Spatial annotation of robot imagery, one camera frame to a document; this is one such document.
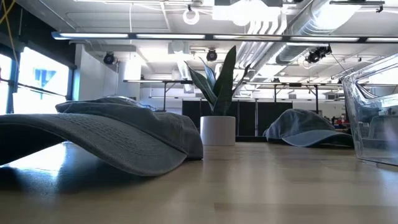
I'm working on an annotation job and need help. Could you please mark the dark green baseball cap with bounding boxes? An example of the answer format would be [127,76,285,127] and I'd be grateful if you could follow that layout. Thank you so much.
[0,98,205,177]

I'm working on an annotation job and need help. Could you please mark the blue-grey baseball cap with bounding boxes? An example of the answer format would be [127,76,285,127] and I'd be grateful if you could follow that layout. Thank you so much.
[262,108,355,148]

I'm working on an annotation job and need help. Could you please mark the snake plant in white pot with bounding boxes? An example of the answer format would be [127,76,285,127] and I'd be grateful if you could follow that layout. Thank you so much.
[183,45,252,147]

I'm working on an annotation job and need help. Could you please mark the black overhead rack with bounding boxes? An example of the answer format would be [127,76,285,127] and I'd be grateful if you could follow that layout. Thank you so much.
[123,79,398,113]

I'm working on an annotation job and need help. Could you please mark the black partition panels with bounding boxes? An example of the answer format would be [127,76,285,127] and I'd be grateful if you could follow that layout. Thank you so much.
[182,100,294,137]

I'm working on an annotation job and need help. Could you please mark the white ceiling pipes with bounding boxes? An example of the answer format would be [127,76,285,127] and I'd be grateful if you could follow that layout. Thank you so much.
[236,12,289,74]

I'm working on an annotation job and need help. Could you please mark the long ceiling light bar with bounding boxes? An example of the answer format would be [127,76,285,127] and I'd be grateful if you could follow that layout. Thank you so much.
[51,30,398,44]

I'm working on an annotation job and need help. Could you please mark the large window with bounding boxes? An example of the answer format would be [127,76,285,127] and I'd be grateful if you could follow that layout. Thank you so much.
[0,46,74,115]

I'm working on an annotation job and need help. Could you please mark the white ring lamp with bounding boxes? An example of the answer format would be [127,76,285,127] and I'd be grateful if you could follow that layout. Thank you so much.
[182,6,200,26]

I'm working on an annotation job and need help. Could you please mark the black ceiling camera cluster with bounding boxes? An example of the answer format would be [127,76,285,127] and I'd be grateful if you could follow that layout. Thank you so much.
[305,45,333,64]

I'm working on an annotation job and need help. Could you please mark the silver ventilation duct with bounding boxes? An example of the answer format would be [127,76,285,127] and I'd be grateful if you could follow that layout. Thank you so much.
[275,0,363,65]

